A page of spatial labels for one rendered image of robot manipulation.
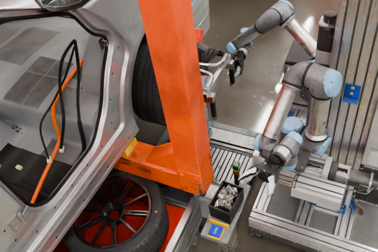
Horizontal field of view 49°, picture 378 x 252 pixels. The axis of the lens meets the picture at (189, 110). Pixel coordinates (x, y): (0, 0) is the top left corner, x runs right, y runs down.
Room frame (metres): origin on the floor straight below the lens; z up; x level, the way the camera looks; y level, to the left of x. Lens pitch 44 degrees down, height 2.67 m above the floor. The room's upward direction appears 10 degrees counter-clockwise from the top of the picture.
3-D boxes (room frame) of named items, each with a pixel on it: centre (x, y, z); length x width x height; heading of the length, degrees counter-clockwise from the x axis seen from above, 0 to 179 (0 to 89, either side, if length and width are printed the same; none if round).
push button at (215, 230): (1.22, -0.04, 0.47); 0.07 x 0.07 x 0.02; 59
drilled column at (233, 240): (1.34, -0.11, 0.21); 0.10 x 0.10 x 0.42; 59
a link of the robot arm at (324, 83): (1.35, -0.62, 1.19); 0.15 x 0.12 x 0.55; 43
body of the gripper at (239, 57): (2.28, -0.40, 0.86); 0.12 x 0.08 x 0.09; 149
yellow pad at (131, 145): (1.80, 0.46, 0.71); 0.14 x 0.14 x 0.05; 59
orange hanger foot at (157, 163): (1.71, 0.31, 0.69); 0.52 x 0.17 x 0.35; 59
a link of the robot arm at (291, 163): (1.18, -0.41, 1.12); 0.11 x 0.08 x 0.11; 43
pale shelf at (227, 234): (1.37, -0.13, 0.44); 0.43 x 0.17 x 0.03; 149
